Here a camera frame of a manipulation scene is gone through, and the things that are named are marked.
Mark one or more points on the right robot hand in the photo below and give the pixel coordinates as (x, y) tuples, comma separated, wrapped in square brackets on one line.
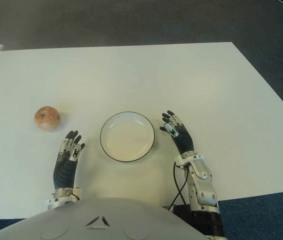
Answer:
[(184, 142)]

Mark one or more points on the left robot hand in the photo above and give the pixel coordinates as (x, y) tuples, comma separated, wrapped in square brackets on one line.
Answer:
[(64, 172)]

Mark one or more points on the red yellow apple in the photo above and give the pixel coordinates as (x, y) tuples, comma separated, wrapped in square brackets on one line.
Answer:
[(47, 118)]

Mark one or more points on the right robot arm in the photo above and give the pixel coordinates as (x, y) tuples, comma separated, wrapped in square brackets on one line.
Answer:
[(204, 195)]

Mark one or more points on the white plate black rim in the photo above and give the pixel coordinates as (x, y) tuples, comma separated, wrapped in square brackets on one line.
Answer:
[(127, 140)]

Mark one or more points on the grey robot torso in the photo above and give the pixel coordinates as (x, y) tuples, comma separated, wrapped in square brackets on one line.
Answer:
[(94, 225)]

